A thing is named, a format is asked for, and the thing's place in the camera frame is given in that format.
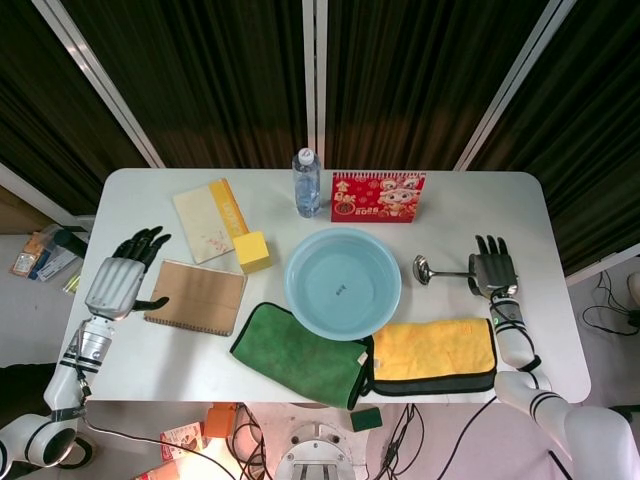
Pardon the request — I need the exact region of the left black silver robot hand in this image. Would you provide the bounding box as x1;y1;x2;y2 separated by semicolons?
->
83;225;174;321

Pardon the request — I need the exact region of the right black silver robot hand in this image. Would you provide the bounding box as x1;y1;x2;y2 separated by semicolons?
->
467;233;519;301

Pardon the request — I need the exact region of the stainless steel ladle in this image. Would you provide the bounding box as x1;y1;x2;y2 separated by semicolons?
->
412;254;474;287

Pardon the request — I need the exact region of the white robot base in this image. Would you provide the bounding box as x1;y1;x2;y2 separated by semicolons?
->
273;418;362;480

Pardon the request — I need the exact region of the light blue plastic basin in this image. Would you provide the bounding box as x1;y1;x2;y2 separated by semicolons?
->
283;227;403;342

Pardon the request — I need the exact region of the clear plastic water bottle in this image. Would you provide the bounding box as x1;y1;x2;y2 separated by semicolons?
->
292;147;323;219

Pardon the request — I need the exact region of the blue and white packet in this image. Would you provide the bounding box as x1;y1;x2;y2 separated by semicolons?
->
29;248;79;281

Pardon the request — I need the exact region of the black cylinder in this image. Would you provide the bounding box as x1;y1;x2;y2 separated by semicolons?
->
53;227;89;250

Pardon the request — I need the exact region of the brown spiral notebook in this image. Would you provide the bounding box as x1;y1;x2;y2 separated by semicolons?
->
143;259;248;338

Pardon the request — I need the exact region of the white packet red print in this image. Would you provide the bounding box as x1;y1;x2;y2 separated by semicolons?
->
8;252;35;276

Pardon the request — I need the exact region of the yellow and grey microfiber cloth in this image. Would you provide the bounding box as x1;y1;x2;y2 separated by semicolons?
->
359;316;499;398

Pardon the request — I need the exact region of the cream and yellow booklet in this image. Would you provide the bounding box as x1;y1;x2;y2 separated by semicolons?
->
172;178;251;266

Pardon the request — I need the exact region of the red desk calendar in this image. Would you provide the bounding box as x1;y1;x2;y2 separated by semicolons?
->
330;170;428;224

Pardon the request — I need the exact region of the yellow cube block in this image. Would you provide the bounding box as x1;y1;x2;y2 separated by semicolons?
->
232;230;274;275

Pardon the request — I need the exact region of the red snack package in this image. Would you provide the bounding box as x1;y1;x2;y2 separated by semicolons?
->
159;421;209;464

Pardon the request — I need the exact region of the orange box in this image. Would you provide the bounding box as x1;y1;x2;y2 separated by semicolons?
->
205;403;236;441

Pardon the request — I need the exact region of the dark pleated partition curtain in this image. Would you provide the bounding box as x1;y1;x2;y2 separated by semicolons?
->
0;0;151;216
472;0;640;277
62;0;307;170
326;0;557;172

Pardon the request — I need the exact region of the green microfiber cloth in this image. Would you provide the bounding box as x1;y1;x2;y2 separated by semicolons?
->
229;301;374;411

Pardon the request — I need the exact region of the dark green sponge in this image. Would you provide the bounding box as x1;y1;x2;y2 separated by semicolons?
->
349;407;384;433

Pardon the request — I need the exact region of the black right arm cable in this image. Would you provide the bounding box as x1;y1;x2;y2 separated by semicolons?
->
489;294;545;374

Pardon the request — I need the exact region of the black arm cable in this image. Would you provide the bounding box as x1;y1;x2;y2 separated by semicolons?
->
489;294;545;374
62;324;95;401

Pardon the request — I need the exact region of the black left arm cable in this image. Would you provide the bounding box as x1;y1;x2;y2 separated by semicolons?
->
62;324;95;401

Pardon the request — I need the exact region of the tangled black floor cable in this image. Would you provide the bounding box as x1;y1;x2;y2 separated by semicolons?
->
582;269;640;346

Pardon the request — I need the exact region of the thin floor cable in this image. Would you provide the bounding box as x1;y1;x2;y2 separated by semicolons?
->
83;413;266;480

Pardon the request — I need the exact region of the white partition frame post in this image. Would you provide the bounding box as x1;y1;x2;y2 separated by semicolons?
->
452;0;579;172
32;0;166;170
302;0;329;169

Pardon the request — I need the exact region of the black floor cable bundle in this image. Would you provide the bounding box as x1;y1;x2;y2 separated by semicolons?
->
382;402;426;480

